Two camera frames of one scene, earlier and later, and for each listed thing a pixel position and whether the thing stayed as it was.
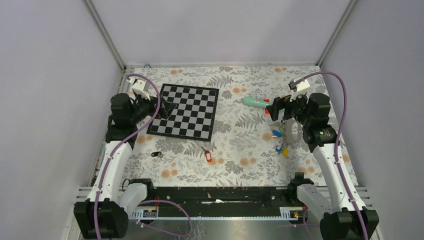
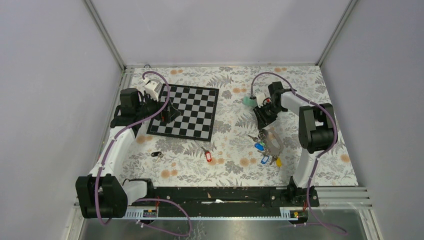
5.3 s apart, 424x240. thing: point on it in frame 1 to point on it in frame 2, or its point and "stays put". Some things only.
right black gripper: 280,103 to 262,120
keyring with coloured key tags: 291,130 to 271,145
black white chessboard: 193,117 stays put
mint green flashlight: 251,101 stays put
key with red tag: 208,154 stays put
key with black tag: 158,154 stays put
